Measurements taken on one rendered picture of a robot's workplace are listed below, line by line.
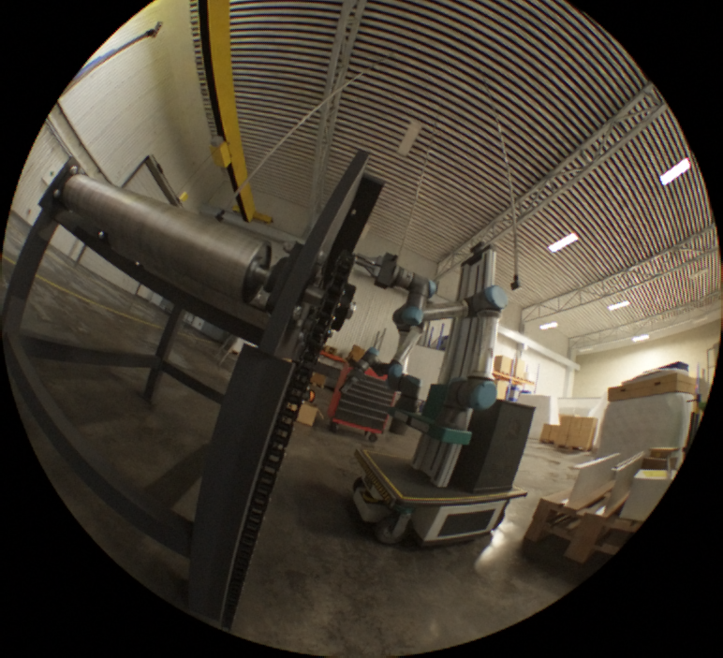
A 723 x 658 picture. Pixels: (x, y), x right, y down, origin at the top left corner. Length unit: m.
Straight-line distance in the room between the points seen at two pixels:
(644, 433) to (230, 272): 3.31
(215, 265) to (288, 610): 0.90
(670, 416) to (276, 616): 3.08
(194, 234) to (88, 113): 9.39
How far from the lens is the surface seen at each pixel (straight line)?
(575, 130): 8.91
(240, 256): 0.37
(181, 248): 0.43
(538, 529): 1.76
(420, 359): 5.49
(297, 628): 0.86
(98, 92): 9.84
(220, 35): 7.84
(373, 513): 1.32
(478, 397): 0.95
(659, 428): 3.10
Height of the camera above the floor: 0.75
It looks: 20 degrees up
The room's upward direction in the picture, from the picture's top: 19 degrees clockwise
